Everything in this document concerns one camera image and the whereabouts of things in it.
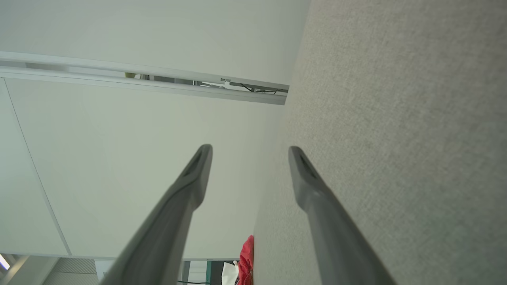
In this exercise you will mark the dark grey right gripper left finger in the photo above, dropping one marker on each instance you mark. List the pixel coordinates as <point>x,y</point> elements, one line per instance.
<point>170,229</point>

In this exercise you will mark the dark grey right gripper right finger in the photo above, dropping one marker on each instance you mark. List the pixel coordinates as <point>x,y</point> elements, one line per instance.
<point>336,245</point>

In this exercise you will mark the red Bulls shorts white stripes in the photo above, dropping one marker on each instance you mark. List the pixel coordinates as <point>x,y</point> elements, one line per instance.
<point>246,261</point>

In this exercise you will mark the white cloth item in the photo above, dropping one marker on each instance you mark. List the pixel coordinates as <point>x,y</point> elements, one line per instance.
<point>229,274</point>

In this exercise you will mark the grey partition joint post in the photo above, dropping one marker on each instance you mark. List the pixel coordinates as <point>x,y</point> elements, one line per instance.
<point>119,84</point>

